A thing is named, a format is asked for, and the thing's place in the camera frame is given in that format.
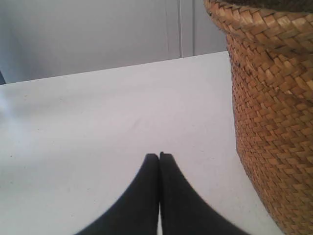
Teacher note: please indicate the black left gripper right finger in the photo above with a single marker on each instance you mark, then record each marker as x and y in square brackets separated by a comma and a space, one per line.
[182, 210]

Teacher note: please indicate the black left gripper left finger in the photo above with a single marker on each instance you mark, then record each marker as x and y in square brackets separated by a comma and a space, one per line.
[136, 210]

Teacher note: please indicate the brown woven wicker basket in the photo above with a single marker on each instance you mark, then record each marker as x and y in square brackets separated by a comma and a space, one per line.
[270, 46]

